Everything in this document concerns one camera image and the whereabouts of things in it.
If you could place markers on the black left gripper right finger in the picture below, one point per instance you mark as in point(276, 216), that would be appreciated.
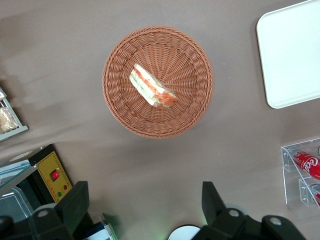
point(215, 212)

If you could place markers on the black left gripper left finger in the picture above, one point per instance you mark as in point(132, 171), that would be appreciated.
point(62, 215)

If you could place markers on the triangle sandwich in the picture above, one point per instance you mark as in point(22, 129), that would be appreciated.
point(150, 86)

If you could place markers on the round brown wicker basket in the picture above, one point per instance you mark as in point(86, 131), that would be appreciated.
point(187, 75)

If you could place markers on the white plastic tray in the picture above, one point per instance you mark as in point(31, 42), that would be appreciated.
point(292, 57)

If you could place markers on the white round disc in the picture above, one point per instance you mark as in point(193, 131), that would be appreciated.
point(183, 233)

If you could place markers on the yellow control box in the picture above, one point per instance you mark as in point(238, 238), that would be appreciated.
point(45, 172)

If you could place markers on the clear acrylic can dispenser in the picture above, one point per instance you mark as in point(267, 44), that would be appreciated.
point(290, 185)

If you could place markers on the red cola can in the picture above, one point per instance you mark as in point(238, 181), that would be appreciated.
point(316, 195)
point(307, 162)

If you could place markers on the bagged bread snack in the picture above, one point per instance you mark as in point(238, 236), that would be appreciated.
point(5, 120)

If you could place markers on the red rocker switch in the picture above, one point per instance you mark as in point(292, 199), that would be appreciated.
point(55, 175)

